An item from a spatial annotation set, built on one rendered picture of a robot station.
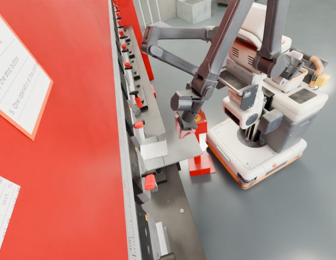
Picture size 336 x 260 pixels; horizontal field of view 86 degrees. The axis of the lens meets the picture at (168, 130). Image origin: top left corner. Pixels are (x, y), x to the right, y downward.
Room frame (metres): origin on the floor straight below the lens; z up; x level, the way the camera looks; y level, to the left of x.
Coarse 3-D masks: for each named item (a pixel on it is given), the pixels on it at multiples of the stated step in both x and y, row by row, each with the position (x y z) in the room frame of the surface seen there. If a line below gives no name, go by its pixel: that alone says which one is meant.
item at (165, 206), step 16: (144, 80) 1.30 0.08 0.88; (144, 112) 0.92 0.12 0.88; (144, 128) 0.78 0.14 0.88; (160, 128) 0.74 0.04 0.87; (176, 176) 0.40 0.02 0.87; (160, 192) 0.35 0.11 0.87; (176, 192) 0.33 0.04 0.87; (144, 208) 0.30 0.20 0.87; (160, 208) 0.28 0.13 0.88; (176, 208) 0.26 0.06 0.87; (176, 224) 0.20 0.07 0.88; (192, 224) 0.18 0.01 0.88; (176, 240) 0.14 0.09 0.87; (192, 240) 0.13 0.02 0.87; (176, 256) 0.09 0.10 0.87; (192, 256) 0.08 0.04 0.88
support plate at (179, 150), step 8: (160, 136) 0.58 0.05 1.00; (168, 136) 0.56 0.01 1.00; (176, 136) 0.55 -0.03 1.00; (192, 136) 0.52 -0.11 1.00; (144, 144) 0.55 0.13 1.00; (168, 144) 0.51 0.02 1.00; (176, 144) 0.50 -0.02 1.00; (184, 144) 0.49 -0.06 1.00; (192, 144) 0.48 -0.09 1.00; (168, 152) 0.47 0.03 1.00; (176, 152) 0.46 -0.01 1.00; (184, 152) 0.45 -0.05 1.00; (192, 152) 0.44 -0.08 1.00; (200, 152) 0.42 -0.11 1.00; (152, 160) 0.45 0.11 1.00; (160, 160) 0.44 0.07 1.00; (168, 160) 0.43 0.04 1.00; (176, 160) 0.42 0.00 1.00; (152, 168) 0.41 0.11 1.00
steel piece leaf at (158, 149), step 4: (148, 144) 0.54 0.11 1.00; (152, 144) 0.54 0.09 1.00; (156, 144) 0.53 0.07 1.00; (160, 144) 0.53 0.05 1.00; (164, 144) 0.52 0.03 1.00; (148, 148) 0.52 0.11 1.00; (152, 148) 0.52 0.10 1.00; (156, 148) 0.51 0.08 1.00; (160, 148) 0.50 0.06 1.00; (164, 148) 0.50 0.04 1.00; (148, 152) 0.50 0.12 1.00; (152, 152) 0.49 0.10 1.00; (156, 152) 0.49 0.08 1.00; (160, 152) 0.48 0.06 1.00; (164, 152) 0.48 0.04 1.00; (148, 156) 0.48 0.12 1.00; (152, 156) 0.47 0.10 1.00; (156, 156) 0.47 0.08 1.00; (160, 156) 0.46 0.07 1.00
